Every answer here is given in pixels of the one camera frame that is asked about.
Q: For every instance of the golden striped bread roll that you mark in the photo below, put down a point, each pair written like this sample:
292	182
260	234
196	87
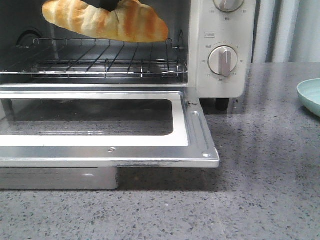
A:
131	21

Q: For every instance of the white Toshiba toaster oven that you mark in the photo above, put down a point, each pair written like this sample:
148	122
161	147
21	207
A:
196	26

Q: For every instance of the metal wire oven rack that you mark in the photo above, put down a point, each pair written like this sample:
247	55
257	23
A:
94	58

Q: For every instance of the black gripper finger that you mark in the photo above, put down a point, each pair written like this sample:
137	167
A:
109	5

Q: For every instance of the glass oven door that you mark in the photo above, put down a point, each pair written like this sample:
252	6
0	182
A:
99	126

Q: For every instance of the light green plate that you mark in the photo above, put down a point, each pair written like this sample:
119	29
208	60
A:
309	94

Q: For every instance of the grey curtain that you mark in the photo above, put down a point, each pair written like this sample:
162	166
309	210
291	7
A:
286	31

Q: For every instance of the silver oven door handle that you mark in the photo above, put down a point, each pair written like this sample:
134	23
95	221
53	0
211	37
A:
40	178

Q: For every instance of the lower timer knob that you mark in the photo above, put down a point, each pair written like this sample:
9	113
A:
223	60

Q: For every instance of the upper temperature knob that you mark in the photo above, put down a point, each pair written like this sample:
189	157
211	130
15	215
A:
228	6

